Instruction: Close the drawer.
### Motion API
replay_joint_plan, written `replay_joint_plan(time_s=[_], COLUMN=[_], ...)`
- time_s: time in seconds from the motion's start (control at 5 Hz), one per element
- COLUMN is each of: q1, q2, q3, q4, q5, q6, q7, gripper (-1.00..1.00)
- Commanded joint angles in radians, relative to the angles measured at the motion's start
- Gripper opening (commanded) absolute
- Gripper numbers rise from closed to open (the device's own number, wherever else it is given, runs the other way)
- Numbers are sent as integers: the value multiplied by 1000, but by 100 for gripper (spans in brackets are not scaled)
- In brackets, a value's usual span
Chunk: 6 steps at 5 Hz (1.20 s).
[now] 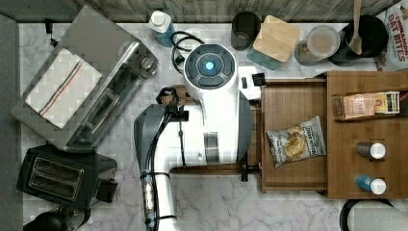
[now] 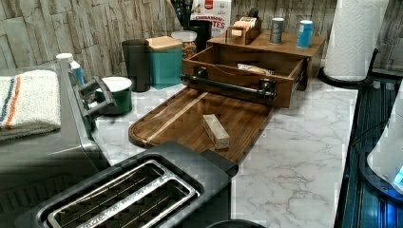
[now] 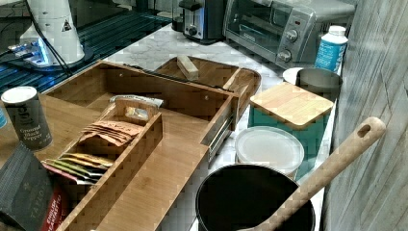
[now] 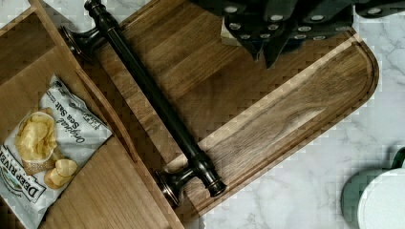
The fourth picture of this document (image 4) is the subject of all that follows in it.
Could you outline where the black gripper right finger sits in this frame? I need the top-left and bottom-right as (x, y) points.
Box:
(263, 0), (404, 68)

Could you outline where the dark metal drawer handle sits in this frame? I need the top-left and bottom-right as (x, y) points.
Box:
(61, 0), (226, 206)

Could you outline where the wooden drawer box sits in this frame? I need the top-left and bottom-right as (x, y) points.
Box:
(1, 0), (183, 229)

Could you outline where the green enamel mug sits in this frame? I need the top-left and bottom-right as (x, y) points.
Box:
(341, 148), (405, 229)

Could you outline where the Deep River chips bag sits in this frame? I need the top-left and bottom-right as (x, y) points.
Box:
(1, 75), (112, 229)

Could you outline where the wooden cutting board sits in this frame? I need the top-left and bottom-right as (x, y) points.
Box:
(95, 0), (380, 218)

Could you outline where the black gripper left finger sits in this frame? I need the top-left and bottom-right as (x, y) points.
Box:
(190, 0), (300, 61)

